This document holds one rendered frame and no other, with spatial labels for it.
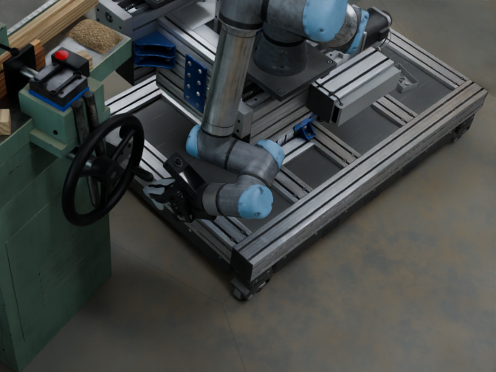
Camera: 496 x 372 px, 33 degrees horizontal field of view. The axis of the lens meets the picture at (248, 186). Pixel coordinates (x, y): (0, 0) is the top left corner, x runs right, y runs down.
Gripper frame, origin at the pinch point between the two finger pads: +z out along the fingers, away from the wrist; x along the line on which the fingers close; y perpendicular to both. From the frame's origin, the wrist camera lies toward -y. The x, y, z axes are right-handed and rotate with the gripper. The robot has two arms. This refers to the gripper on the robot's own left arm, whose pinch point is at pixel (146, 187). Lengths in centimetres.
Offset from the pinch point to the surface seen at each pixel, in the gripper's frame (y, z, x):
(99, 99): -24.7, 2.1, 0.8
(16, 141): -25.0, 12.9, -17.1
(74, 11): -37.7, 23.4, 22.3
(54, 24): -38.0, 23.2, 14.7
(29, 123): -26.7, 11.9, -12.4
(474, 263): 100, -28, 90
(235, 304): 70, 23, 28
